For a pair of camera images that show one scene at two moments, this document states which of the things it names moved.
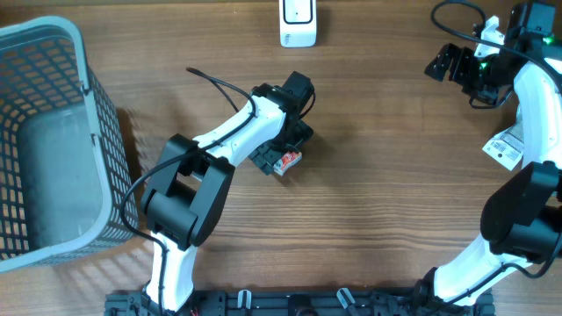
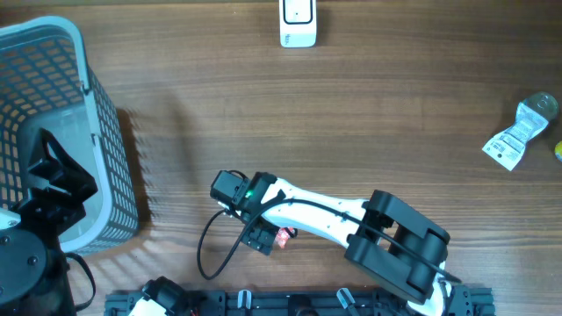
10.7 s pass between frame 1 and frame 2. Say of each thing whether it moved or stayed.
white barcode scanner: stayed
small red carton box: moved
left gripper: moved
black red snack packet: stayed
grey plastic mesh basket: stayed
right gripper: moved
